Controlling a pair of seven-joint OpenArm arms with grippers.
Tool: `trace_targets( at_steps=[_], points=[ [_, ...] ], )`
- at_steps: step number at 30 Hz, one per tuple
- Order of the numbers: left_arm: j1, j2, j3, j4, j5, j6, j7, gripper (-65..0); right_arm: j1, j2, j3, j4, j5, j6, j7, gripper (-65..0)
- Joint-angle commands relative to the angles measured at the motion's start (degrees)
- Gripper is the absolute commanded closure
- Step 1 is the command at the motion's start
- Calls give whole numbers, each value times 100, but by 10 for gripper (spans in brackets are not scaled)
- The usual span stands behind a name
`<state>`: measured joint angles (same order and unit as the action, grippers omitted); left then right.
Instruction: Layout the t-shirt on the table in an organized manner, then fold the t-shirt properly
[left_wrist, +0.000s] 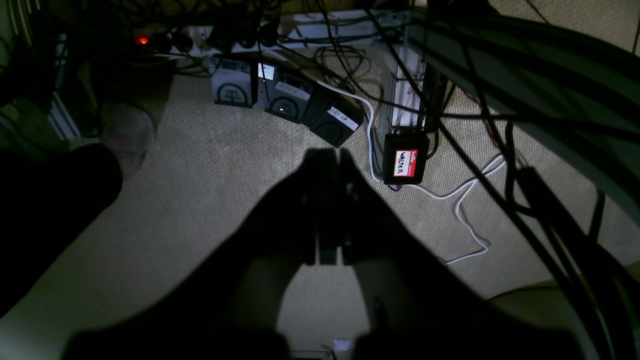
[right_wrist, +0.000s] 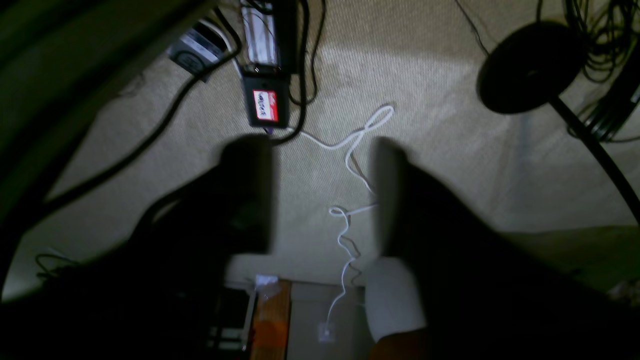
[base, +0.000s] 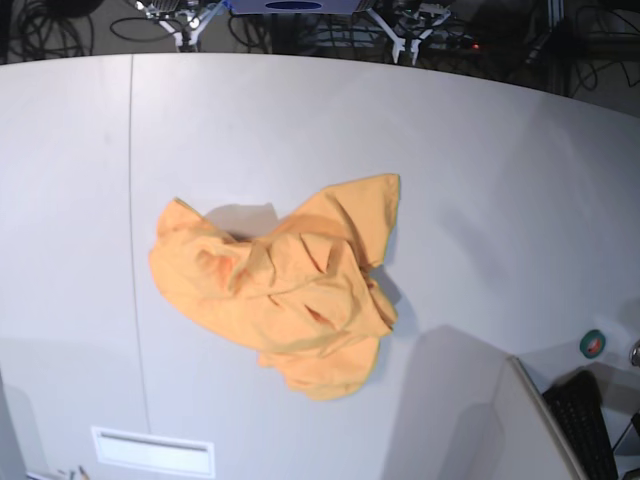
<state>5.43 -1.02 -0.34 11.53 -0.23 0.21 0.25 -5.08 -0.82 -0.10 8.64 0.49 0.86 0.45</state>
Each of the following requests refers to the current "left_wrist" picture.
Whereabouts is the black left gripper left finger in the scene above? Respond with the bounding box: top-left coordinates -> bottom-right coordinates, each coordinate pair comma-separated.
65,148 -> 338,360

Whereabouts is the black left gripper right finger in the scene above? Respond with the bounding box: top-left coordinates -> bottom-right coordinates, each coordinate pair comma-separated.
339,150 -> 584,360

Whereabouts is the black box with red label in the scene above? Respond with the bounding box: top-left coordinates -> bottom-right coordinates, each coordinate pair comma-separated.
382,130 -> 430,186

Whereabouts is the grey foot pedal right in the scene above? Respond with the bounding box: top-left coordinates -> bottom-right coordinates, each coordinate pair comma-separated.
302,88 -> 366,148

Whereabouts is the grey foot pedal left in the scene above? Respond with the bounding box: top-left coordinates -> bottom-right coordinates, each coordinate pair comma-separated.
209,57 -> 255,109

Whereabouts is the power strip with red light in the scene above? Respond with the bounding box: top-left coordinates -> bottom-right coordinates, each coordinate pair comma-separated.
133,31 -> 194,55

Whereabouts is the white cable on floor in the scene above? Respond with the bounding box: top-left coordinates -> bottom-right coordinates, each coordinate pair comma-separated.
316,80 -> 507,266

